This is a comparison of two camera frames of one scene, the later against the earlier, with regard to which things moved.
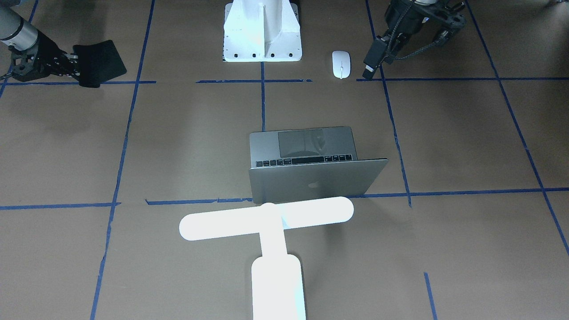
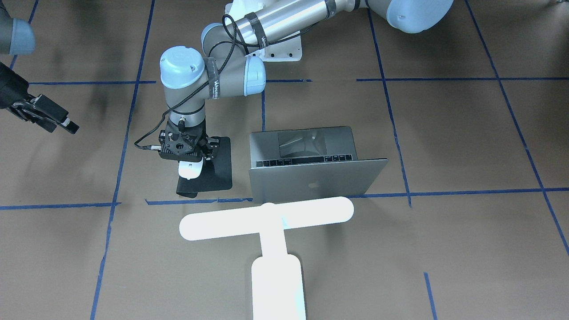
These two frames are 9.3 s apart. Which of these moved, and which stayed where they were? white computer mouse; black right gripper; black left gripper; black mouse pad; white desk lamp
Moved: black mouse pad; black right gripper; white computer mouse; black left gripper
Stayed: white desk lamp
